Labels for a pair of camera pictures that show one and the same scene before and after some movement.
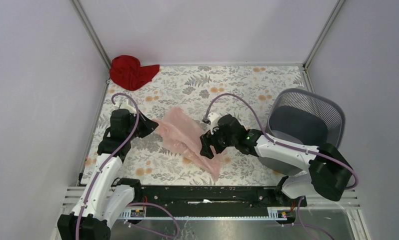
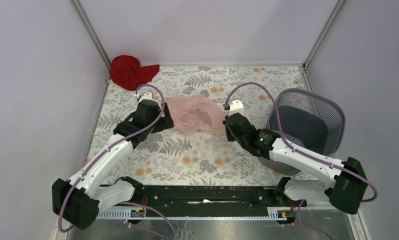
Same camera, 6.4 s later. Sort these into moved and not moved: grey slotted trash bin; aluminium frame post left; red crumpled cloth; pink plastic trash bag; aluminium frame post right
Moved: pink plastic trash bag
Not moved: aluminium frame post right; red crumpled cloth; aluminium frame post left; grey slotted trash bin
